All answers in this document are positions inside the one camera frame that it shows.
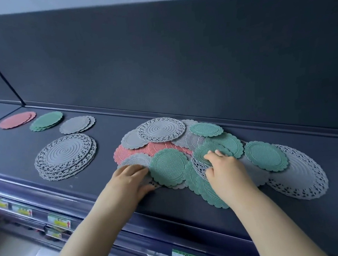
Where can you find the person's right hand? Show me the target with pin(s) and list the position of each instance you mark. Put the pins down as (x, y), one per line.
(232, 182)

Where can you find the person's left hand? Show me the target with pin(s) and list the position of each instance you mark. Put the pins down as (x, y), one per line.
(124, 189)

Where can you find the mixed pile of coasters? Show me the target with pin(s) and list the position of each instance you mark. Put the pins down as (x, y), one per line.
(296, 171)

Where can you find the person's right forearm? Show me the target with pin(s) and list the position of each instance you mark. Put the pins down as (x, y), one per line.
(278, 234)

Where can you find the person's left forearm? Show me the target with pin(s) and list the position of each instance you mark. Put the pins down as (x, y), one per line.
(87, 242)

